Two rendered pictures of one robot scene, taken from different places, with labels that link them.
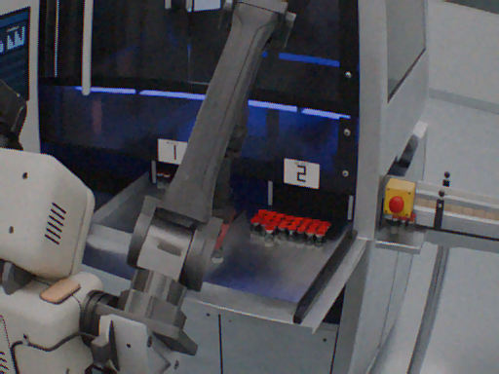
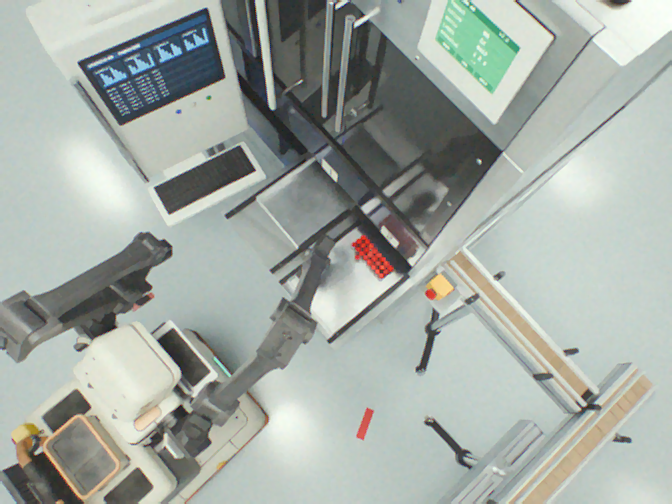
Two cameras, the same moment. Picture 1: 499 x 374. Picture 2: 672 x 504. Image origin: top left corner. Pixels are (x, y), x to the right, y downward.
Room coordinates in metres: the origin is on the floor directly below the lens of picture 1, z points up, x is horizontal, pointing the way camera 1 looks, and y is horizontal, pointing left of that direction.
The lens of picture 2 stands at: (0.89, -0.13, 2.60)
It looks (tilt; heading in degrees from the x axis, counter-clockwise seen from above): 73 degrees down; 16
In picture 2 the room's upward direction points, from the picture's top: 11 degrees clockwise
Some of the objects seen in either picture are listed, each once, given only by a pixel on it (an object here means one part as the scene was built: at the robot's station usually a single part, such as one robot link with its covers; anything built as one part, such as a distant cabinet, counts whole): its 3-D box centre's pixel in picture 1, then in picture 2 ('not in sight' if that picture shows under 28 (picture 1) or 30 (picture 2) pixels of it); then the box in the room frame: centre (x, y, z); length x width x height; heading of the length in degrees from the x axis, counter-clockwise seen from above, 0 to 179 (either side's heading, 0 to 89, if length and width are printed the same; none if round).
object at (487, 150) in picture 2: (347, 29); (438, 218); (1.49, -0.22, 1.40); 0.04 x 0.01 x 0.80; 67
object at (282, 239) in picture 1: (287, 235); (367, 261); (1.44, -0.09, 0.90); 0.18 x 0.02 x 0.05; 67
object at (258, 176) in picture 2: not in sight; (203, 175); (1.49, 0.69, 0.79); 0.45 x 0.28 x 0.03; 149
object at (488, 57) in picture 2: not in sight; (475, 43); (1.53, -0.11, 1.96); 0.21 x 0.01 x 0.21; 67
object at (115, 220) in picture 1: (157, 209); (311, 197); (1.58, 0.23, 0.90); 0.34 x 0.26 x 0.04; 157
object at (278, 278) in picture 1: (268, 259); (344, 279); (1.34, -0.04, 0.90); 0.34 x 0.26 x 0.04; 157
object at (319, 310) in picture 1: (206, 246); (324, 242); (1.45, 0.10, 0.87); 0.70 x 0.48 x 0.02; 67
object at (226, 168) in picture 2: not in sight; (205, 178); (1.48, 0.67, 0.82); 0.40 x 0.14 x 0.02; 149
